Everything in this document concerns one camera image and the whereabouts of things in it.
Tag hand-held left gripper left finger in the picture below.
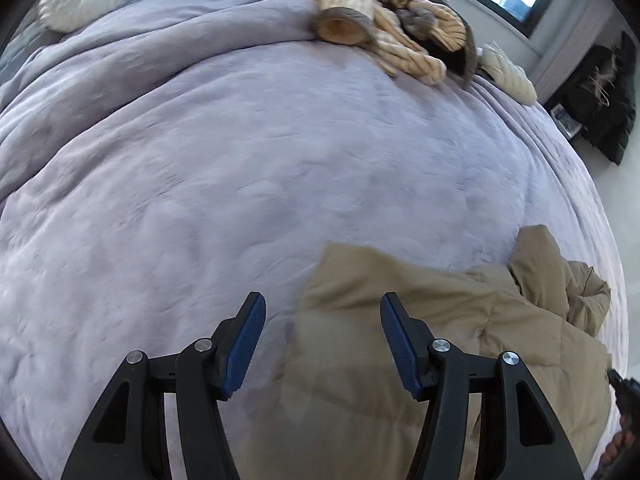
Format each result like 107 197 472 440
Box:
61 291 267 480

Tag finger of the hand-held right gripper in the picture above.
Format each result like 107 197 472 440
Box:
606 369 640 433

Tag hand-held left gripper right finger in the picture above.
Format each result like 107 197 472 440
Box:
380 292 586 480

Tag khaki puffer jacket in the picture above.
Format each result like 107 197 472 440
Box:
235 225 615 480

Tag person's right hand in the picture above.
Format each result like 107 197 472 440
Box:
602 430 628 467

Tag lilac plush blanket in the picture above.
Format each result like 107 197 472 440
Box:
0 0 631 480

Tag black hanging coat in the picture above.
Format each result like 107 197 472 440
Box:
555 30 637 167

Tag white quilted garment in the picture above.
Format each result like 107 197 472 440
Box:
477 41 538 106

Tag dark garment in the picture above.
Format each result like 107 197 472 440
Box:
437 12 477 86

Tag cream striped fuzzy garment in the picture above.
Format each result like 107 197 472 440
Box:
305 0 468 86

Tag grey curtain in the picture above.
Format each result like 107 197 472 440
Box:
529 0 623 107

